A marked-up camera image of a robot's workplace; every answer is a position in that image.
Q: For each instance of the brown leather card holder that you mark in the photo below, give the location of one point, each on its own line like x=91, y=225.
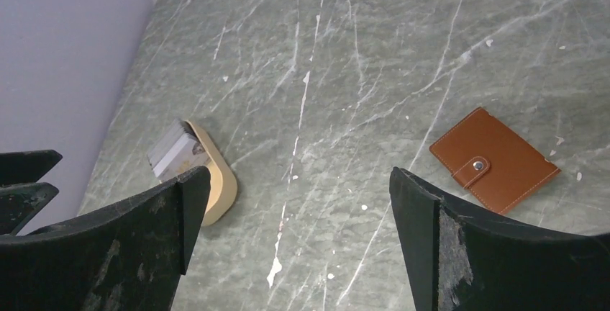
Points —
x=498, y=167

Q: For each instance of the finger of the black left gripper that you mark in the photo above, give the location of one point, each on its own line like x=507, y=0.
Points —
x=21, y=202
x=27, y=166

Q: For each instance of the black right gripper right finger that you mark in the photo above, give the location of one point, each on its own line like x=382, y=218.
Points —
x=460, y=256

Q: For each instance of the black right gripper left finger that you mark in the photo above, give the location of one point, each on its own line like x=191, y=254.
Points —
x=129, y=255

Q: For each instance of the beige oval tray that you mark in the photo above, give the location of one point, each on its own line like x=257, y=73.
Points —
x=223, y=183

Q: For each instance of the stack of credit cards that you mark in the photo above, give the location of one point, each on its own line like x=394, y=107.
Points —
x=176, y=152

